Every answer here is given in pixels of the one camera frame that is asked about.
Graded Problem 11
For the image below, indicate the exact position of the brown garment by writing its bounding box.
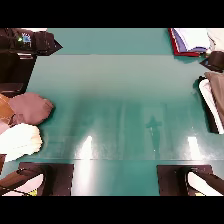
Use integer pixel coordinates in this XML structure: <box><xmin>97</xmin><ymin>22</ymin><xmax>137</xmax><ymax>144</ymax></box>
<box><xmin>0</xmin><ymin>93</ymin><xmax>16</xmax><ymax>125</ymax></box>

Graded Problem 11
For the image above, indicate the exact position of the red garment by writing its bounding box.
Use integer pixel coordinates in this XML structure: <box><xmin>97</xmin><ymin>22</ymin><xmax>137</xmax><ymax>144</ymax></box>
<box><xmin>168</xmin><ymin>28</ymin><xmax>202</xmax><ymax>58</ymax></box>

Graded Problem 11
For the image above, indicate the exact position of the cream garment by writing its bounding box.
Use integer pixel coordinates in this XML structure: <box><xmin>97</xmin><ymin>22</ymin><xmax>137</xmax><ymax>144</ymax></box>
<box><xmin>0</xmin><ymin>122</ymin><xmax>44</xmax><ymax>163</ymax></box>

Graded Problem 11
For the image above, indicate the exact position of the white garment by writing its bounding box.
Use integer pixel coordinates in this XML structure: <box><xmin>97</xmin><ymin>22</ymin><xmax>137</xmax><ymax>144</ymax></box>
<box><xmin>175</xmin><ymin>28</ymin><xmax>213</xmax><ymax>52</ymax></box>

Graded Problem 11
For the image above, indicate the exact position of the mauve garment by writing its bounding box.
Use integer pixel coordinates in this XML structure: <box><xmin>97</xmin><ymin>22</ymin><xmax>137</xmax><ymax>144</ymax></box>
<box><xmin>7</xmin><ymin>92</ymin><xmax>55</xmax><ymax>127</ymax></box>

